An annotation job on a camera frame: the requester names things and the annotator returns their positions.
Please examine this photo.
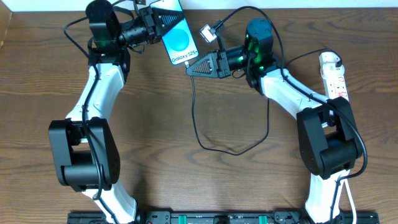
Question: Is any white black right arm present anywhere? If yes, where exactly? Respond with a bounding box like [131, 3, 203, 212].
[187, 18, 368, 223]

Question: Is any blue screen smartphone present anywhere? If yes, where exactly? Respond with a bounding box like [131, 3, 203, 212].
[150, 0, 199, 65]

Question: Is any black charger cable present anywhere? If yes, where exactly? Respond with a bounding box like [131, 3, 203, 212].
[183, 48, 343, 156]

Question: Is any white charger plug adapter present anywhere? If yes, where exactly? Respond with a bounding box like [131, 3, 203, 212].
[320, 63, 345, 79]

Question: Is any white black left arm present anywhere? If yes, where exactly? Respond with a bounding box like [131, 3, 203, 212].
[49, 1, 185, 223]

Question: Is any white power strip cord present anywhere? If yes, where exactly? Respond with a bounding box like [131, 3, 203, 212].
[335, 177, 358, 224]

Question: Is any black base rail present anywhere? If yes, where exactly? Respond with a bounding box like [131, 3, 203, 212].
[66, 210, 381, 224]

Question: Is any white power strip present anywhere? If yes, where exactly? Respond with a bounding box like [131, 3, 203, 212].
[319, 52, 349, 100]

